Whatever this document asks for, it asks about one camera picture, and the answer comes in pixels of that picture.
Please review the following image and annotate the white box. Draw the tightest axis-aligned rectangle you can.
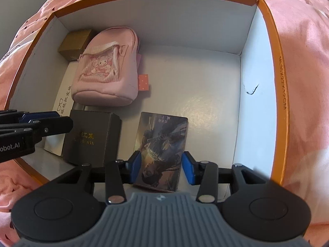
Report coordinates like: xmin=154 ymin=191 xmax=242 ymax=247
xmin=44 ymin=61 xmax=78 ymax=156

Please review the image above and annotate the black box gold lettering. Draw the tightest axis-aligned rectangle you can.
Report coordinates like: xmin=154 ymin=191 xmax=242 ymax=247
xmin=63 ymin=110 xmax=122 ymax=168

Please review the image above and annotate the illustrated card pack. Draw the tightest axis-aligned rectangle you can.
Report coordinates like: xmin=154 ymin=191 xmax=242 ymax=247
xmin=134 ymin=112 xmax=189 ymax=192

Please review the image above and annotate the pink mini backpack pouch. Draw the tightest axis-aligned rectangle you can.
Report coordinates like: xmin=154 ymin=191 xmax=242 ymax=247
xmin=71 ymin=27 xmax=149 ymax=107

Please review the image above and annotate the small gold gift box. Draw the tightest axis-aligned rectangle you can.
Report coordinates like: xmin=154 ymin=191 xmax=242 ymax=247
xmin=57 ymin=29 xmax=97 ymax=62

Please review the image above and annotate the orange cardboard storage box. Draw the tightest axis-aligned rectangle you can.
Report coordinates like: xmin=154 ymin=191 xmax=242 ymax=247
xmin=1 ymin=0 xmax=289 ymax=183

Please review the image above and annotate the pink patterned duvet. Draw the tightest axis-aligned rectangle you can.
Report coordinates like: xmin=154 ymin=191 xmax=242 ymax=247
xmin=1 ymin=0 xmax=328 ymax=246

